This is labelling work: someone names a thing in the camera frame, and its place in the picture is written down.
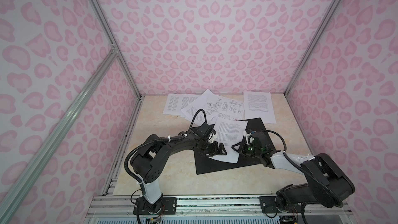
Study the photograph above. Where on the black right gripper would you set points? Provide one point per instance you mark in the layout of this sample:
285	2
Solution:
241	149

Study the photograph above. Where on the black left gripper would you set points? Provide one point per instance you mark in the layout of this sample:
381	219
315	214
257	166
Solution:
213	152

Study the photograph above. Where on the red black folder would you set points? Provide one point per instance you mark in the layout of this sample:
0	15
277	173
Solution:
204	165

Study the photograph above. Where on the technical drawing sheet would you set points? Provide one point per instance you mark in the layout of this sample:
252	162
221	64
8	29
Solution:
223	107

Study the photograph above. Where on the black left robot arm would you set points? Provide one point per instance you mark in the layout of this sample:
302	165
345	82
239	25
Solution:
202	131

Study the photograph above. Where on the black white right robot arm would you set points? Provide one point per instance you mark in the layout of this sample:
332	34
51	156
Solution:
326	184

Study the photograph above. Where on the tilted white text sheet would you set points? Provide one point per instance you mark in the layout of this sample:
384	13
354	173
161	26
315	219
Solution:
199	103

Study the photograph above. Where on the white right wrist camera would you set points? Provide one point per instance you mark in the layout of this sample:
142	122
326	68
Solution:
248	135

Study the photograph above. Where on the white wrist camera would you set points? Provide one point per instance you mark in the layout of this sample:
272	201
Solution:
212	136
248	135

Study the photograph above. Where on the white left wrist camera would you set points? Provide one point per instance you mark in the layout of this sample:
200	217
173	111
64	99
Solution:
212	136

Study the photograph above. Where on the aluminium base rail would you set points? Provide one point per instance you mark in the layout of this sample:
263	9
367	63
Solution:
213	209

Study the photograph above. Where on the aluminium frame left post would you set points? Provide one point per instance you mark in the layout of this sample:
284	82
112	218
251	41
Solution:
104	23

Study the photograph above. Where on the aluminium frame post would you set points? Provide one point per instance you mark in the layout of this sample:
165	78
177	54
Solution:
104	23
325	21

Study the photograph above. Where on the aluminium frame right post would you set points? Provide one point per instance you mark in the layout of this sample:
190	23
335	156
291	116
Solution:
325	21

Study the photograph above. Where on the aluminium frame diagonal bar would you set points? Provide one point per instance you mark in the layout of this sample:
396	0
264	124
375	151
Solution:
32	172

